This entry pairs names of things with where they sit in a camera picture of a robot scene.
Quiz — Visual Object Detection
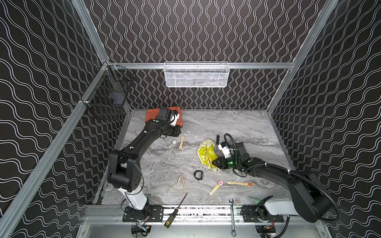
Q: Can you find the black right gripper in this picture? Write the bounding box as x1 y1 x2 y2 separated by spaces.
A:
211 155 241 170

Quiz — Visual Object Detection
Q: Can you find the yellow green white towel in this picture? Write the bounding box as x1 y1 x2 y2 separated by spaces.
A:
197 139 218 172

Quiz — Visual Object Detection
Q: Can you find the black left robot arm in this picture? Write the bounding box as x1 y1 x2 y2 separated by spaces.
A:
107 107 183 222

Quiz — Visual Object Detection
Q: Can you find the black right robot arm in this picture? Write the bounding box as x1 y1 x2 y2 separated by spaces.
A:
212 133 341 223

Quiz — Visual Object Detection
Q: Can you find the red plastic tool case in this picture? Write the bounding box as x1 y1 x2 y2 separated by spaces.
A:
145 107 183 127

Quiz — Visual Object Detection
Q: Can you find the silver combination wrench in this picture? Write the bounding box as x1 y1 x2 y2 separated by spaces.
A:
229 199 237 238

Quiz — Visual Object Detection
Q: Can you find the black yellow screwdriver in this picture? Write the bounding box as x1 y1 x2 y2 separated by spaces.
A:
164 193 188 229

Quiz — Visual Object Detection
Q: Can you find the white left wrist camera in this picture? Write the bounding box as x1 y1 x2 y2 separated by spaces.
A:
170 110 180 126

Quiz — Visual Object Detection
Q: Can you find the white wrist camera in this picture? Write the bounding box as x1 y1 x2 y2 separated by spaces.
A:
170 110 180 126
218 142 232 158

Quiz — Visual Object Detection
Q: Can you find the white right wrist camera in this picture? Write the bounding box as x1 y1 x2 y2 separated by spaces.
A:
218 142 232 158

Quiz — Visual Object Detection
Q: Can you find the yellow strap red dial watch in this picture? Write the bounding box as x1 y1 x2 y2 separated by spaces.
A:
208 180 224 196

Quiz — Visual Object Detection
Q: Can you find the orange strap watch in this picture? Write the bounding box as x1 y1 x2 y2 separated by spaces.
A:
227 181 254 187

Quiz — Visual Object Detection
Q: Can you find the black wire basket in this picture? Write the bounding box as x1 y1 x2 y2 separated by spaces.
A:
84 62 136 121

